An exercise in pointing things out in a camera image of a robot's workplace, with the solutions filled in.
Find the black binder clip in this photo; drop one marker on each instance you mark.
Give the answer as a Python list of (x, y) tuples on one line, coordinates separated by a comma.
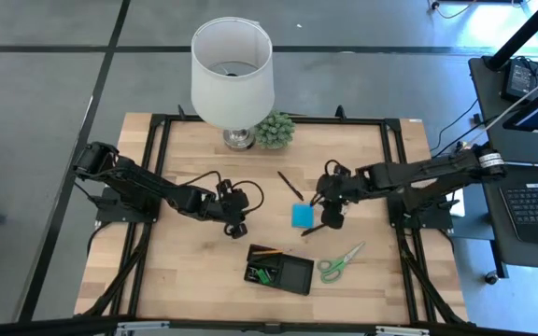
[(252, 275)]

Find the white-shade silver table lamp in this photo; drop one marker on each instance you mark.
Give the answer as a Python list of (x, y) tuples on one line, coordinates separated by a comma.
[(231, 98)]

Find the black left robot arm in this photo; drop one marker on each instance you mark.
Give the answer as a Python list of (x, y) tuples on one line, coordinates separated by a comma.
[(157, 186)]

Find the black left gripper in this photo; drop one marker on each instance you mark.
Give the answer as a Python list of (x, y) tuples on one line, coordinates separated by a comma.
[(231, 205)]

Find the blue sticky note pad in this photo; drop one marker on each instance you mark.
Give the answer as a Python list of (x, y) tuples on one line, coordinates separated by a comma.
[(301, 217)]

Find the green eraser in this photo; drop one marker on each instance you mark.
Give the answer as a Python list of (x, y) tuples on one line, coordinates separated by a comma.
[(265, 276)]

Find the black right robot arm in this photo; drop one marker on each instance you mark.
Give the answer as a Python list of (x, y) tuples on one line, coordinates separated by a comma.
[(414, 172)]

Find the black diagonal pole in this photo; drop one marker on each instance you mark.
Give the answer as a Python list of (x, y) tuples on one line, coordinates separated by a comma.
[(526, 32)]

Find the black power adapter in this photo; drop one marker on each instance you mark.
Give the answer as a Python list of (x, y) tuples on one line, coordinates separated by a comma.
[(519, 79)]

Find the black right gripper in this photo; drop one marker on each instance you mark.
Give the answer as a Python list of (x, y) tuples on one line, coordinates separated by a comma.
[(336, 191)]

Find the black keyboard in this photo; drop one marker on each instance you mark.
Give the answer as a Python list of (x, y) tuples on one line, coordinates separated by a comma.
[(535, 205)]

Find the black crossbeam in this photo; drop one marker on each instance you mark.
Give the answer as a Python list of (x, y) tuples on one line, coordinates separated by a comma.
[(40, 326)]

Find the black mesh desk organizer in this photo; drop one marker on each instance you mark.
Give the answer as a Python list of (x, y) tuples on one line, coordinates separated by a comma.
[(294, 275)]

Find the black pen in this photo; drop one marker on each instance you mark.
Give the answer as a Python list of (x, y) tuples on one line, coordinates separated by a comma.
[(311, 230), (290, 186)]

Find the silver bracket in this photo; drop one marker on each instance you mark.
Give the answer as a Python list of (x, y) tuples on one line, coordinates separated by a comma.
[(402, 331), (143, 326)]

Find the white paper sheet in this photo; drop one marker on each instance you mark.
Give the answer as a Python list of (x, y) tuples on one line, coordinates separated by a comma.
[(459, 209)]

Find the potted green succulent plant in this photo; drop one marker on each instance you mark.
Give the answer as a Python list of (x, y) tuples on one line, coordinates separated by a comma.
[(274, 130)]

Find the yellow pencil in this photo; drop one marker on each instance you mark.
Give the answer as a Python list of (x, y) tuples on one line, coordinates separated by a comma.
[(269, 253)]

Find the black side desk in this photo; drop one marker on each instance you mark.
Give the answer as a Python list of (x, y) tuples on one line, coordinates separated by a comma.
[(488, 112)]

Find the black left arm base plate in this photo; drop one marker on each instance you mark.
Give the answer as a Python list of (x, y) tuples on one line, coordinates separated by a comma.
[(110, 214)]

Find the black caster wheel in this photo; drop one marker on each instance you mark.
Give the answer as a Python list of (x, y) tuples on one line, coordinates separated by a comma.
[(491, 278)]

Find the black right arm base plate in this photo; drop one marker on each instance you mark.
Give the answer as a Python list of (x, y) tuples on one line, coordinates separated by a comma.
[(430, 223)]

